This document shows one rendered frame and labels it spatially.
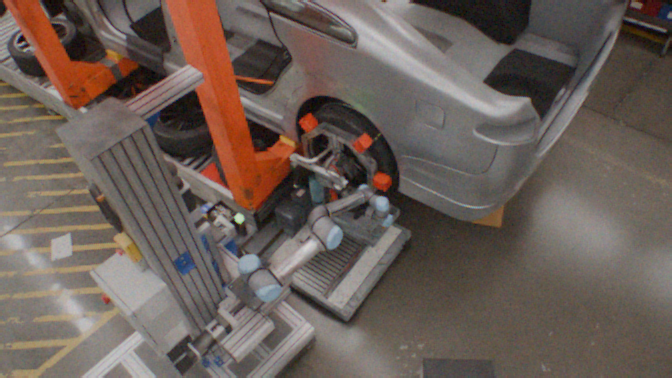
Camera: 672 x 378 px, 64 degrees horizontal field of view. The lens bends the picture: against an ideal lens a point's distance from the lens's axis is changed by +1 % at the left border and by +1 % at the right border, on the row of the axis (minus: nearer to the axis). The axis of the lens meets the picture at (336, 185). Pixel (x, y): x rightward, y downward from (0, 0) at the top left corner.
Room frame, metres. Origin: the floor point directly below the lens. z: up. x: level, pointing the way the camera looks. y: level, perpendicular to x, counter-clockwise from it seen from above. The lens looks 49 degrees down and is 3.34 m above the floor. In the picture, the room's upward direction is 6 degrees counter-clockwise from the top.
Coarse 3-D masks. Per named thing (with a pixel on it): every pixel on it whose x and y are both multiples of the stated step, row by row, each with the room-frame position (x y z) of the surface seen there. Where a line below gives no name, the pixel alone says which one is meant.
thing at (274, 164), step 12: (276, 144) 2.72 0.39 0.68; (300, 144) 2.70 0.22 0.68; (264, 156) 2.53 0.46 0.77; (276, 156) 2.58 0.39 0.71; (288, 156) 2.60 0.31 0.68; (264, 168) 2.44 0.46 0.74; (276, 168) 2.50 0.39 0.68; (288, 168) 2.58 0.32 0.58; (264, 180) 2.40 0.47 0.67; (276, 180) 2.48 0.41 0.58
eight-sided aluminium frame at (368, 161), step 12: (312, 132) 2.42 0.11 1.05; (324, 132) 2.36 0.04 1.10; (336, 132) 2.34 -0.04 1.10; (312, 144) 2.50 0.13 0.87; (348, 144) 2.24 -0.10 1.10; (312, 156) 2.49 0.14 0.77; (360, 156) 2.19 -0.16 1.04; (372, 168) 2.15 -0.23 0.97; (372, 180) 2.13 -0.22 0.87; (348, 192) 2.27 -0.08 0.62
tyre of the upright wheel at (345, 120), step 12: (324, 108) 2.54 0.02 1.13; (336, 108) 2.48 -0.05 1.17; (348, 108) 2.46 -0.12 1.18; (324, 120) 2.46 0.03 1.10; (336, 120) 2.40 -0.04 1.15; (348, 120) 2.36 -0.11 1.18; (360, 120) 2.36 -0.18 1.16; (360, 132) 2.29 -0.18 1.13; (372, 132) 2.30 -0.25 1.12; (372, 144) 2.23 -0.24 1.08; (384, 144) 2.25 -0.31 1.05; (384, 156) 2.20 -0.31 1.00; (384, 168) 2.18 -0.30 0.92; (396, 168) 2.24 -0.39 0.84
